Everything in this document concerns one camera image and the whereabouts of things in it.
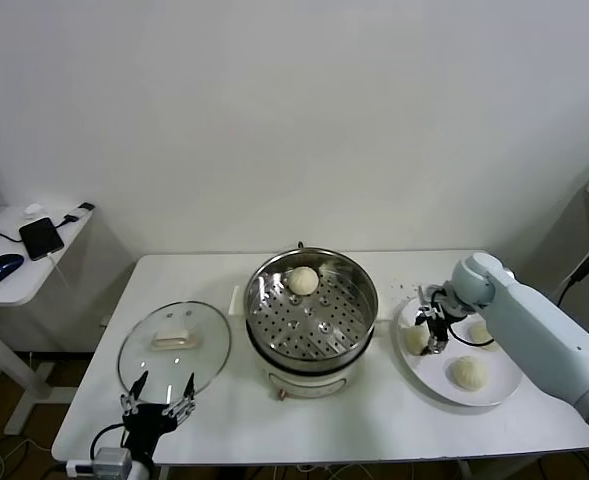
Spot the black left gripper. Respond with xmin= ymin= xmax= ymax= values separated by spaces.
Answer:
xmin=119 ymin=370 xmax=197 ymax=459

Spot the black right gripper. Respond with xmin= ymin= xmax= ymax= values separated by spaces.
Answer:
xmin=414 ymin=298 xmax=463 ymax=358

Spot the white steamed baozi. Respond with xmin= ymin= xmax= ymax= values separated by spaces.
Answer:
xmin=287 ymin=266 xmax=319 ymax=296
xmin=447 ymin=355 xmax=490 ymax=391
xmin=468 ymin=321 xmax=495 ymax=351
xmin=404 ymin=325 xmax=430 ymax=357

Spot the steel steamer basket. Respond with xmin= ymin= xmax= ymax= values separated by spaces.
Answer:
xmin=229 ymin=248 xmax=394 ymax=375

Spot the glass pot lid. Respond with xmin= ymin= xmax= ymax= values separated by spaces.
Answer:
xmin=117 ymin=299 xmax=234 ymax=404

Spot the white round plate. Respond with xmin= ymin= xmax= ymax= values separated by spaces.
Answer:
xmin=396 ymin=294 xmax=523 ymax=407

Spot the white side table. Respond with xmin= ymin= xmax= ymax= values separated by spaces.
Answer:
xmin=0 ymin=202 xmax=106 ymax=436

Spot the black smartphone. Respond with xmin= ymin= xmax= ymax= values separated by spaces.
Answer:
xmin=18 ymin=216 xmax=66 ymax=262

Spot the blue computer mouse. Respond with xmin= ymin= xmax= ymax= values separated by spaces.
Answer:
xmin=0 ymin=252 xmax=26 ymax=285

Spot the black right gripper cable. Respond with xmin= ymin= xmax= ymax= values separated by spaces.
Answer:
xmin=446 ymin=312 xmax=498 ymax=349

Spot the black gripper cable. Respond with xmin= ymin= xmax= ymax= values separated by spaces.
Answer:
xmin=446 ymin=312 xmax=498 ymax=349
xmin=90 ymin=422 xmax=128 ymax=461

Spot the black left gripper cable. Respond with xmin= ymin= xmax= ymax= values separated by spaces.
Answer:
xmin=90 ymin=422 xmax=128 ymax=461

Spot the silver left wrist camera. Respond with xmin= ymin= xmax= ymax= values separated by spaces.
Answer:
xmin=65 ymin=447 xmax=134 ymax=479

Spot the white charging cable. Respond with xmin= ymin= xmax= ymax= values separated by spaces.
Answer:
xmin=46 ymin=252 xmax=81 ymax=301

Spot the black cable with USB adapter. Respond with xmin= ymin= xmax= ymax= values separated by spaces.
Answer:
xmin=0 ymin=201 xmax=97 ymax=245

